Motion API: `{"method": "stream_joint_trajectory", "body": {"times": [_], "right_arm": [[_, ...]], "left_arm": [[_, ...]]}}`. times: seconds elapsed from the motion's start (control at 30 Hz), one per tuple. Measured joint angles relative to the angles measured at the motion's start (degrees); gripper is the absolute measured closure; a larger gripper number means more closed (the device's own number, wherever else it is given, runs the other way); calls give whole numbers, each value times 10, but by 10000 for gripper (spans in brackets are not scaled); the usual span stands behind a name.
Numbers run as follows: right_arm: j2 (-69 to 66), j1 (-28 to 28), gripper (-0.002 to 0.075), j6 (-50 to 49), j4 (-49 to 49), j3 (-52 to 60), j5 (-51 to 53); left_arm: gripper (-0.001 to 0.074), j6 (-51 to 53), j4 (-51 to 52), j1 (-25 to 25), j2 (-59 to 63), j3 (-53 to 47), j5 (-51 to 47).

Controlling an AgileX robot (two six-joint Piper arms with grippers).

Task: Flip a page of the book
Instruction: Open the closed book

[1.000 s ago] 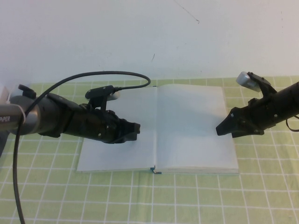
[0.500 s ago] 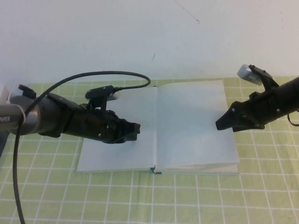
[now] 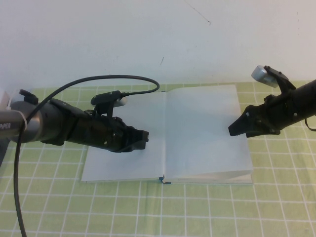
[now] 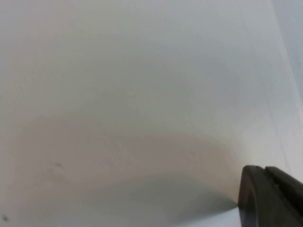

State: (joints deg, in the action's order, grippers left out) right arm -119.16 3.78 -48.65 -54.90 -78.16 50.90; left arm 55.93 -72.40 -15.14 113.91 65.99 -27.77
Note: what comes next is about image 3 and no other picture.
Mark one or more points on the white zip tie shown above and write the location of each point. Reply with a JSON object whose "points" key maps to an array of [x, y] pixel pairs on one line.
{"points": [[24, 121]]}

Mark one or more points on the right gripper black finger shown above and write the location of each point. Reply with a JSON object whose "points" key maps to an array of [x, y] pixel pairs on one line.
{"points": [[243, 124], [254, 111]]}

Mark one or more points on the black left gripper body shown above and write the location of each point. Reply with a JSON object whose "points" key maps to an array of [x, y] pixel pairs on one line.
{"points": [[98, 133]]}

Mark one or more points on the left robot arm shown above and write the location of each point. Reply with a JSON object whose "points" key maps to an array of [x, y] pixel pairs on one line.
{"points": [[49, 123]]}

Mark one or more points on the green checked tablecloth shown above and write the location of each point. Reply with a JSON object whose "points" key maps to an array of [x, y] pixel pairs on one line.
{"points": [[148, 209]]}

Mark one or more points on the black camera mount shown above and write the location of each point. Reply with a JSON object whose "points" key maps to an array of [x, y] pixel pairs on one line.
{"points": [[106, 96], [284, 81]]}

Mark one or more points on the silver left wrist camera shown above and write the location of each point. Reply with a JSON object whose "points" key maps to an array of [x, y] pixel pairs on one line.
{"points": [[122, 102]]}

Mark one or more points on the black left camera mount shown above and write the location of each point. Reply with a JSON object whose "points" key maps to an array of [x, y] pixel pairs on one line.
{"points": [[106, 96]]}

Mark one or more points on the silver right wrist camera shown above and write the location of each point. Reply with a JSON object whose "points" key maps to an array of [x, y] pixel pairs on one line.
{"points": [[261, 74]]}

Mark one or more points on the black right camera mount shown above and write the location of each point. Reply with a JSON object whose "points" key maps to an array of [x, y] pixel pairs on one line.
{"points": [[284, 81]]}

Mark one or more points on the white hardcover book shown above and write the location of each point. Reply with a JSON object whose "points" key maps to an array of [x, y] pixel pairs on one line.
{"points": [[197, 135]]}

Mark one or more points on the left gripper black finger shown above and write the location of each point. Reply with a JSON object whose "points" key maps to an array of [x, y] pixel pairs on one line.
{"points": [[135, 146], [140, 135]]}

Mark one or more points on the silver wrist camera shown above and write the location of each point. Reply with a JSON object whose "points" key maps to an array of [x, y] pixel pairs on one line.
{"points": [[261, 74], [122, 102]]}

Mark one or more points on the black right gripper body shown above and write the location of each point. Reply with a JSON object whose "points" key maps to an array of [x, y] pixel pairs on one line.
{"points": [[274, 116]]}

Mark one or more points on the white board panel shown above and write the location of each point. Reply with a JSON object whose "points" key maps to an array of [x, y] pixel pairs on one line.
{"points": [[3, 101]]}

